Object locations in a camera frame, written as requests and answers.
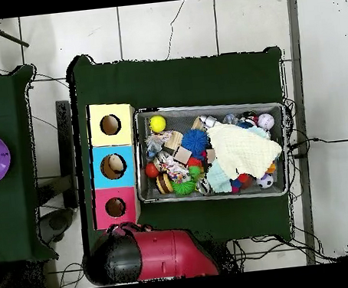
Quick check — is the cream muslin cloth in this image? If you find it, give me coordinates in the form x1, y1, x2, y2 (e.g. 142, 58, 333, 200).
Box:
204, 115, 286, 185

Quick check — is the wooden three-hole sorting box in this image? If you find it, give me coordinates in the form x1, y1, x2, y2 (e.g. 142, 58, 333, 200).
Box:
81, 100, 148, 231

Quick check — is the shallow clear mesh bin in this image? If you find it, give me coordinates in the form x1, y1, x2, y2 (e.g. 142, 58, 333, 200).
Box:
129, 93, 294, 211

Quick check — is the brown striped burger toy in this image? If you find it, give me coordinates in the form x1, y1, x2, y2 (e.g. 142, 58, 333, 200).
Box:
154, 172, 175, 196

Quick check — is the red-orange ball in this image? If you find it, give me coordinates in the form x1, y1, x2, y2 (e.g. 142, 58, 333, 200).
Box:
144, 162, 162, 181

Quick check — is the yellow ball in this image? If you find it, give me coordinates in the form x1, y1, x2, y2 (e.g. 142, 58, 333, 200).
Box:
148, 114, 168, 134

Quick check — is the blue spiky ball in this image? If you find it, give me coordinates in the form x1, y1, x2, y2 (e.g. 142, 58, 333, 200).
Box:
179, 127, 211, 161

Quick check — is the silver plastic toy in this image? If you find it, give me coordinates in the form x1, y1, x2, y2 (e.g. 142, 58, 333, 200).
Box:
198, 113, 219, 129

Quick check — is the small soccer ball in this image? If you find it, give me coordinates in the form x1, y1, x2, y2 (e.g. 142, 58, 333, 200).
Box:
254, 172, 275, 191

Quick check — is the dark green tablecloth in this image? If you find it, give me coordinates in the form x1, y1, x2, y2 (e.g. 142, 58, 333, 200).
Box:
63, 33, 302, 262
0, 63, 61, 266

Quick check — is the white baseball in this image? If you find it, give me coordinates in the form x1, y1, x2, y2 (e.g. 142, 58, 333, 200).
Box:
256, 112, 277, 132

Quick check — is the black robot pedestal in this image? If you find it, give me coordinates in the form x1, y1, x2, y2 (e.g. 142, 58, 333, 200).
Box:
213, 238, 238, 275

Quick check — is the black power cable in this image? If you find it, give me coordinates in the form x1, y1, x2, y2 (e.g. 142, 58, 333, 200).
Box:
287, 133, 348, 151

